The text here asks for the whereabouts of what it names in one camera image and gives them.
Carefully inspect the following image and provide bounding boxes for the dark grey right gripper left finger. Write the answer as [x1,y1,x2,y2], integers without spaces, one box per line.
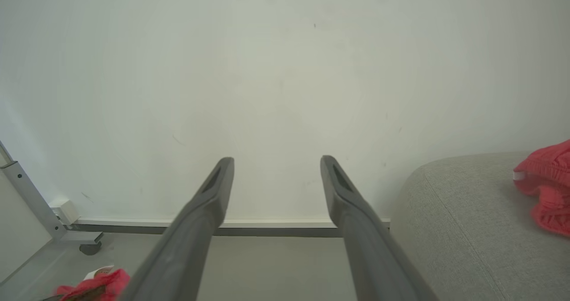
[117,157,235,301]

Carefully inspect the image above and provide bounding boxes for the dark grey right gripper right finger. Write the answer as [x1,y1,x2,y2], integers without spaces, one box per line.
[319,155,440,301]

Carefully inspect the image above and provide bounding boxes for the red garment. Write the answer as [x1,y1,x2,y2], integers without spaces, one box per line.
[512,139,570,237]

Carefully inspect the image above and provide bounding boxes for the grey fabric sofa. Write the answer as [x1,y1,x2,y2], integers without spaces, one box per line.
[390,152,570,301]

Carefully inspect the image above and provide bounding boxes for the red cloth with white label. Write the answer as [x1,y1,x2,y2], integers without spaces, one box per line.
[42,265,132,301]

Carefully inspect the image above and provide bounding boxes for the white wall box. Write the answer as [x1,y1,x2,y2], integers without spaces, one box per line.
[49,198,81,226]

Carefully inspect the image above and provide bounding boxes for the grey metal frame leg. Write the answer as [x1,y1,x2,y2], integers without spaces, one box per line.
[0,141,104,244]

